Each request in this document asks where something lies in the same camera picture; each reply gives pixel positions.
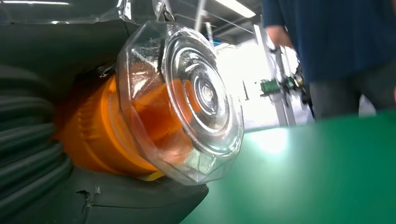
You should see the clear plastic film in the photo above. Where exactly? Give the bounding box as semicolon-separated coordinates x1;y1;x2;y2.
0;0;169;25

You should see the ceiling light strip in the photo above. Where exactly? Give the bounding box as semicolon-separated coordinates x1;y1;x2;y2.
215;0;257;19

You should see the green machine part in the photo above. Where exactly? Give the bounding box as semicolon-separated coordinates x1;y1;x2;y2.
260;77;297;97

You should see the green table mat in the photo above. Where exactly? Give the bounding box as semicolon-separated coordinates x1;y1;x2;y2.
181;111;396;224

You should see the standing person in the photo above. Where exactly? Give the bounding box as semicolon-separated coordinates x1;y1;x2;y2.
261;0;396;121

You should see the white metal post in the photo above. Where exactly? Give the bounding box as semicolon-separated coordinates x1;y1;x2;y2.
254;23;313;127

